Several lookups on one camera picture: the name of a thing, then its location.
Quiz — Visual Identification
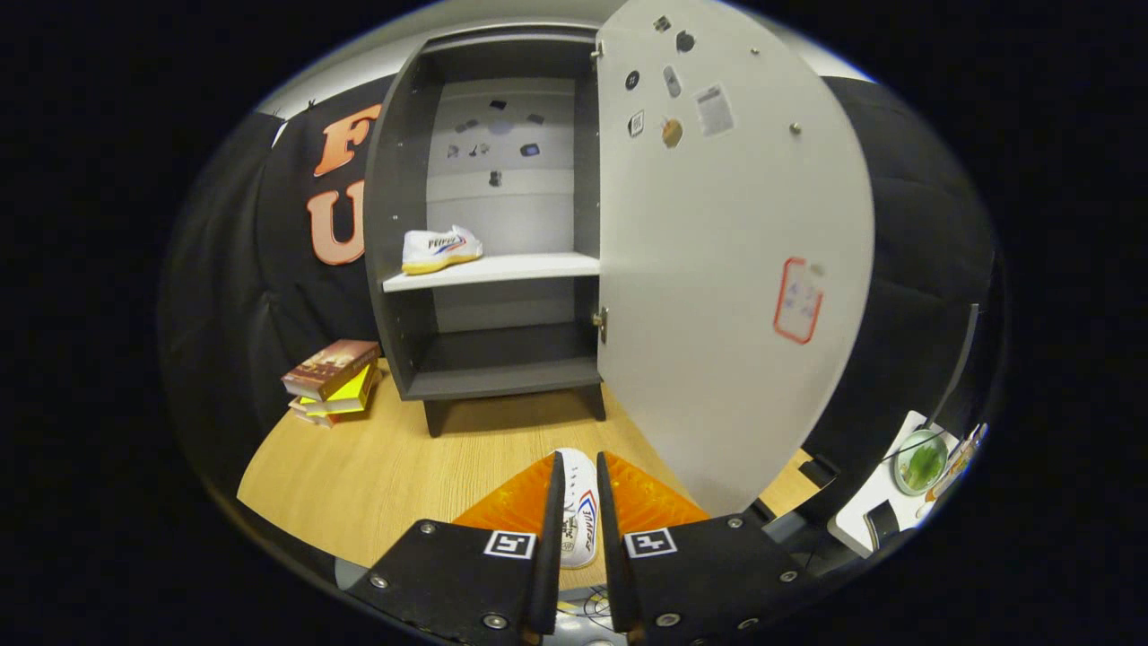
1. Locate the white side table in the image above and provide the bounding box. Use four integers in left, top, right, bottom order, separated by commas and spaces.
827, 410, 965, 559

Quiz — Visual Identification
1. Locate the reddish thin book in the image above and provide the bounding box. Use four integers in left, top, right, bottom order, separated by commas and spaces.
287, 399, 346, 428

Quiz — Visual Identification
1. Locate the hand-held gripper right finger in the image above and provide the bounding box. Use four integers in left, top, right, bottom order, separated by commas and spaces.
596, 450, 805, 646

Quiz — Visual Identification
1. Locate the black backdrop cloth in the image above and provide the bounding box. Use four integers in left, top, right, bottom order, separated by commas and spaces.
157, 76, 1001, 521

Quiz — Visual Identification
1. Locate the yellow book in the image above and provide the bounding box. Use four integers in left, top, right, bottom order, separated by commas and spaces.
296, 363, 378, 415

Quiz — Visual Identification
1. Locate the brown book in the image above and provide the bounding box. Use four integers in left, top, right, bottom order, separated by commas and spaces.
281, 339, 381, 401

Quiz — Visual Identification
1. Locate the dark metal stand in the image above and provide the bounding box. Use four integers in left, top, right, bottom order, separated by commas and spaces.
928, 303, 980, 432

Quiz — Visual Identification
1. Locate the beige shoe cabinet door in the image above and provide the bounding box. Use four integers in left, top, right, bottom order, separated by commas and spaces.
596, 0, 876, 519

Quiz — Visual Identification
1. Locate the green bowl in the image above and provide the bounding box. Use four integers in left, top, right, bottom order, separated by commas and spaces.
893, 429, 950, 497

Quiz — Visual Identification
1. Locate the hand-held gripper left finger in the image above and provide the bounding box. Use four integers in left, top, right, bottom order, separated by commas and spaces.
345, 450, 567, 646

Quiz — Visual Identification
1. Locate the white canvas shoe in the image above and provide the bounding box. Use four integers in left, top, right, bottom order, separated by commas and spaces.
401, 224, 484, 275
554, 448, 602, 570

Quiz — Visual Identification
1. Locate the grey shoe cabinet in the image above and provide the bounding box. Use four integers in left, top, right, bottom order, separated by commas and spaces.
362, 22, 611, 439

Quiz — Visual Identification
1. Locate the small black device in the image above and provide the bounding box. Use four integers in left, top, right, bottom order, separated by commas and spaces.
863, 500, 902, 550

